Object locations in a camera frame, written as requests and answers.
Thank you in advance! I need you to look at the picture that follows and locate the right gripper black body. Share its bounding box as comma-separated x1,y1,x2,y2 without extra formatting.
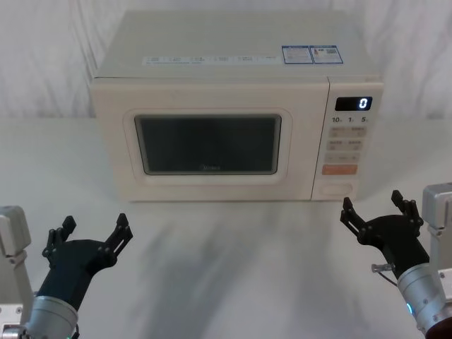
358,214,431,280

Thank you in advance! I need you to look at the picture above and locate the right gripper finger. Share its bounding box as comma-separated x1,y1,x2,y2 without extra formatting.
340,196,370,244
391,189,424,230

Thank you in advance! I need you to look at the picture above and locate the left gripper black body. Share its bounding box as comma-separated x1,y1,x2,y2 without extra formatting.
36,239,117,312

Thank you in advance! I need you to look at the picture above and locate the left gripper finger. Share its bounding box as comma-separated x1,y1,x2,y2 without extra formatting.
42,215,78,258
98,213,134,266

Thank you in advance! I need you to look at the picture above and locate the oven control panel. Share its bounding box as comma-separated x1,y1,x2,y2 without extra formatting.
310,77,385,201

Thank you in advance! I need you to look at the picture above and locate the white table cloth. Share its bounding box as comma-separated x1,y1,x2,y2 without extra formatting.
0,115,452,339

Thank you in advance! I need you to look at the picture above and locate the cream microwave oven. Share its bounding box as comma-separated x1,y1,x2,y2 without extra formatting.
88,8,385,203

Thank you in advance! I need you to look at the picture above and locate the white curtain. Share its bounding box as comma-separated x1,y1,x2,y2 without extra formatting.
0,0,452,121

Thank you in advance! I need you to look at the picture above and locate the thin dark wrist cable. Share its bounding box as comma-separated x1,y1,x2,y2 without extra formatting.
371,262,400,284

